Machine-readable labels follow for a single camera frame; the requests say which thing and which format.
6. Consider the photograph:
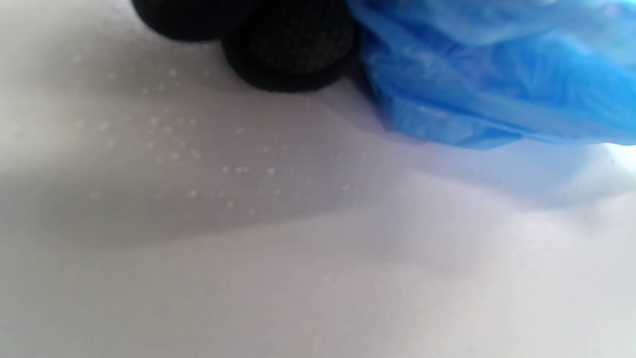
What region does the blue plastic bag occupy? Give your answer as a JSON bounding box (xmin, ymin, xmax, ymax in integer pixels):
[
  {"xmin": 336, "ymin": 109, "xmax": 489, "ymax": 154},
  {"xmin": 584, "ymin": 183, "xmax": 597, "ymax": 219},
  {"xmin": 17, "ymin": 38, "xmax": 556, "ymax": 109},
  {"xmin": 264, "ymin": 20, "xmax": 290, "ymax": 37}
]
[{"xmin": 345, "ymin": 0, "xmax": 636, "ymax": 150}]

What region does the person's left hand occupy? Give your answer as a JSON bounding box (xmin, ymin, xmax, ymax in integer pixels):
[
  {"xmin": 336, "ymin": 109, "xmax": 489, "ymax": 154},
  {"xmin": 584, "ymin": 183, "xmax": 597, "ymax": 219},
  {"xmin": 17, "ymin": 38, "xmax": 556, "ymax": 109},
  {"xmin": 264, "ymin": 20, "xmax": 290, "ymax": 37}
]
[{"xmin": 132, "ymin": 0, "xmax": 361, "ymax": 93}]

